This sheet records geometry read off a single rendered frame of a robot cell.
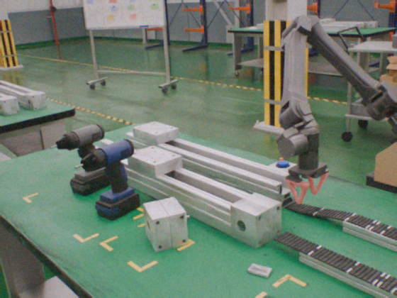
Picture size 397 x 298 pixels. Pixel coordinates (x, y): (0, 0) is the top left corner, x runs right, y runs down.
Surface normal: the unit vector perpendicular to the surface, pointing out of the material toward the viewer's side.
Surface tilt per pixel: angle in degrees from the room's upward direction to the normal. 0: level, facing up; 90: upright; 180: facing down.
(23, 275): 90
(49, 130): 90
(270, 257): 0
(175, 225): 90
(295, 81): 44
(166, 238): 90
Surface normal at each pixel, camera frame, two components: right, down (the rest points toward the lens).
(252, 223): -0.75, 0.27
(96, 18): -0.46, 0.33
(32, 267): 0.67, 0.22
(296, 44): 0.40, -0.49
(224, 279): -0.06, -0.94
